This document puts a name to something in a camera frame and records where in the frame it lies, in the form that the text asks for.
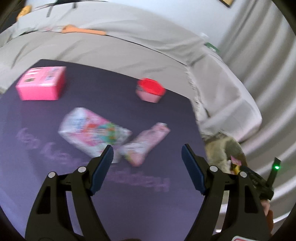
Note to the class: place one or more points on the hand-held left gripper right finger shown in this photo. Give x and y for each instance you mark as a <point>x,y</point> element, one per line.
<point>192,167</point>

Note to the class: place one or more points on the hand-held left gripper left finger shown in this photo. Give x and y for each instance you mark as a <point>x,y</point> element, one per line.
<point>104,167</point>

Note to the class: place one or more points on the yellow pink wrapper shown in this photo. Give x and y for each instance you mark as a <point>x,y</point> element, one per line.
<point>236,165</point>

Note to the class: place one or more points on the pale green trash bag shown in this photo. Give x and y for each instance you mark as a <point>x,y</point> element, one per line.
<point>222,148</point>

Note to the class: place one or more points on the person's right hand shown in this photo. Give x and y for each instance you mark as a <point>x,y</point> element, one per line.
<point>268,215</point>

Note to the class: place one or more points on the white pink colourful packet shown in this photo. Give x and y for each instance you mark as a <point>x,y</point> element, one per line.
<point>87,129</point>

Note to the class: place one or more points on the purple mat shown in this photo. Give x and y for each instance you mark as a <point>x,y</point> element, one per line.
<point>115,97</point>

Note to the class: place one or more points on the red plastic cup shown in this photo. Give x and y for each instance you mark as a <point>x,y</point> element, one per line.
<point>150,88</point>

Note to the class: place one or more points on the white curtain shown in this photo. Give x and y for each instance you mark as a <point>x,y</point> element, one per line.
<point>266,92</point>

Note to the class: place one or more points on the pink box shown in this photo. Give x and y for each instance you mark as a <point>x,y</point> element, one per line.
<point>39,86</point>

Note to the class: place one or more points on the green box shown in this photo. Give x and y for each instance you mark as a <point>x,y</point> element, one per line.
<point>212,47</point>

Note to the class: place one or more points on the grey covered sofa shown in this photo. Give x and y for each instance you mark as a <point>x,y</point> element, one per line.
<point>115,46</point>

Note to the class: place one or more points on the orange cloth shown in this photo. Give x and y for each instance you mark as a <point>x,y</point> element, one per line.
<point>83,30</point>

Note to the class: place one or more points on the yellow cloth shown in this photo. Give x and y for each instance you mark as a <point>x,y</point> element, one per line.
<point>23,12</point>

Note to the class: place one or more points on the white wall socket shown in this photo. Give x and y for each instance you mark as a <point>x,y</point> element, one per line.
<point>204,35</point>

